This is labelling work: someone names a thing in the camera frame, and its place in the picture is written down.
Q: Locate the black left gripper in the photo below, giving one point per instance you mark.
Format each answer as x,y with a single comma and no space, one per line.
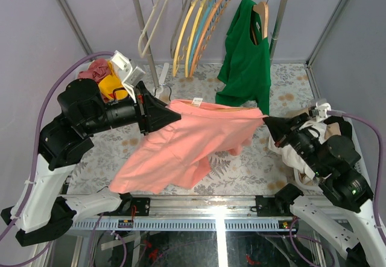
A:
153,113

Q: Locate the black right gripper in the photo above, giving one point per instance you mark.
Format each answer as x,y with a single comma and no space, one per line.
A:
278,126

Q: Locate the white garment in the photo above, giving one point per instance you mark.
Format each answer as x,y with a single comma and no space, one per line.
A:
289,155

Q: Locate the salmon pink t shirt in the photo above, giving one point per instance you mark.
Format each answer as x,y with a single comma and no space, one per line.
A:
178,153

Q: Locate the wooden hanger with green shirt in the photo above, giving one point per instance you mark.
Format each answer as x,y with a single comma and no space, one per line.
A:
211,105

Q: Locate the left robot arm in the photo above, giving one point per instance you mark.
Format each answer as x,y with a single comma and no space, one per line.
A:
47,215

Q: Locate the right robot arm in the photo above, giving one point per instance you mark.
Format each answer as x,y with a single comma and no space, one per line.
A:
332,162

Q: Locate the yellow hanger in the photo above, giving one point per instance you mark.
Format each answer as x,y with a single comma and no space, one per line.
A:
202,6
182,42

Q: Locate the green t shirt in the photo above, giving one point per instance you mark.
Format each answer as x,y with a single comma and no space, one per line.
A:
246,67

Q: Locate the cream plastic hanger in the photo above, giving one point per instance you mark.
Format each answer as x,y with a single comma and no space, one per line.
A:
150,27

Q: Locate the grey plastic hanger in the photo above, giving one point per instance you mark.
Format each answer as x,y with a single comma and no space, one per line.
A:
178,27

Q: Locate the right wooden hanger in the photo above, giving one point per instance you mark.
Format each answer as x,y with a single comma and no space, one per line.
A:
262,9

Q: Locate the blue plastic hanger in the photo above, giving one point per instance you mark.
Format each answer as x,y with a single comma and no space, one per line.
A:
200,30

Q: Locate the floral table cloth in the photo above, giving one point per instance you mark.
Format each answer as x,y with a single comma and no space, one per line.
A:
256,171

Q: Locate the yellow garment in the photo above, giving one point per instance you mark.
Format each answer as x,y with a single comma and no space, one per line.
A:
111,88

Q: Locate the beige garment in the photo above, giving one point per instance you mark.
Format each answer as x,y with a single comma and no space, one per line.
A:
302,180

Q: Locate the black garment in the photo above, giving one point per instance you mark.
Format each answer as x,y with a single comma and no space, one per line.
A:
346,128

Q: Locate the dusty rose garment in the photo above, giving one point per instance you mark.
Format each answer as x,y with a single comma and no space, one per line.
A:
97,70

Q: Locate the white right laundry basket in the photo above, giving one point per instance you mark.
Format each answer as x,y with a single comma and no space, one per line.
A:
360,165

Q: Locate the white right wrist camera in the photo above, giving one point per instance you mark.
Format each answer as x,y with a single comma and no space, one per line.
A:
319,110

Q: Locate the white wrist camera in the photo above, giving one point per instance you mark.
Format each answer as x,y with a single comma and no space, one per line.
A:
319,110
128,71

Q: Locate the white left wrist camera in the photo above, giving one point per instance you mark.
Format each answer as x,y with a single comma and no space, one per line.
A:
128,71

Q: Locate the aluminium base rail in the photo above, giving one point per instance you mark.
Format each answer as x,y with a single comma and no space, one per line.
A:
205,209

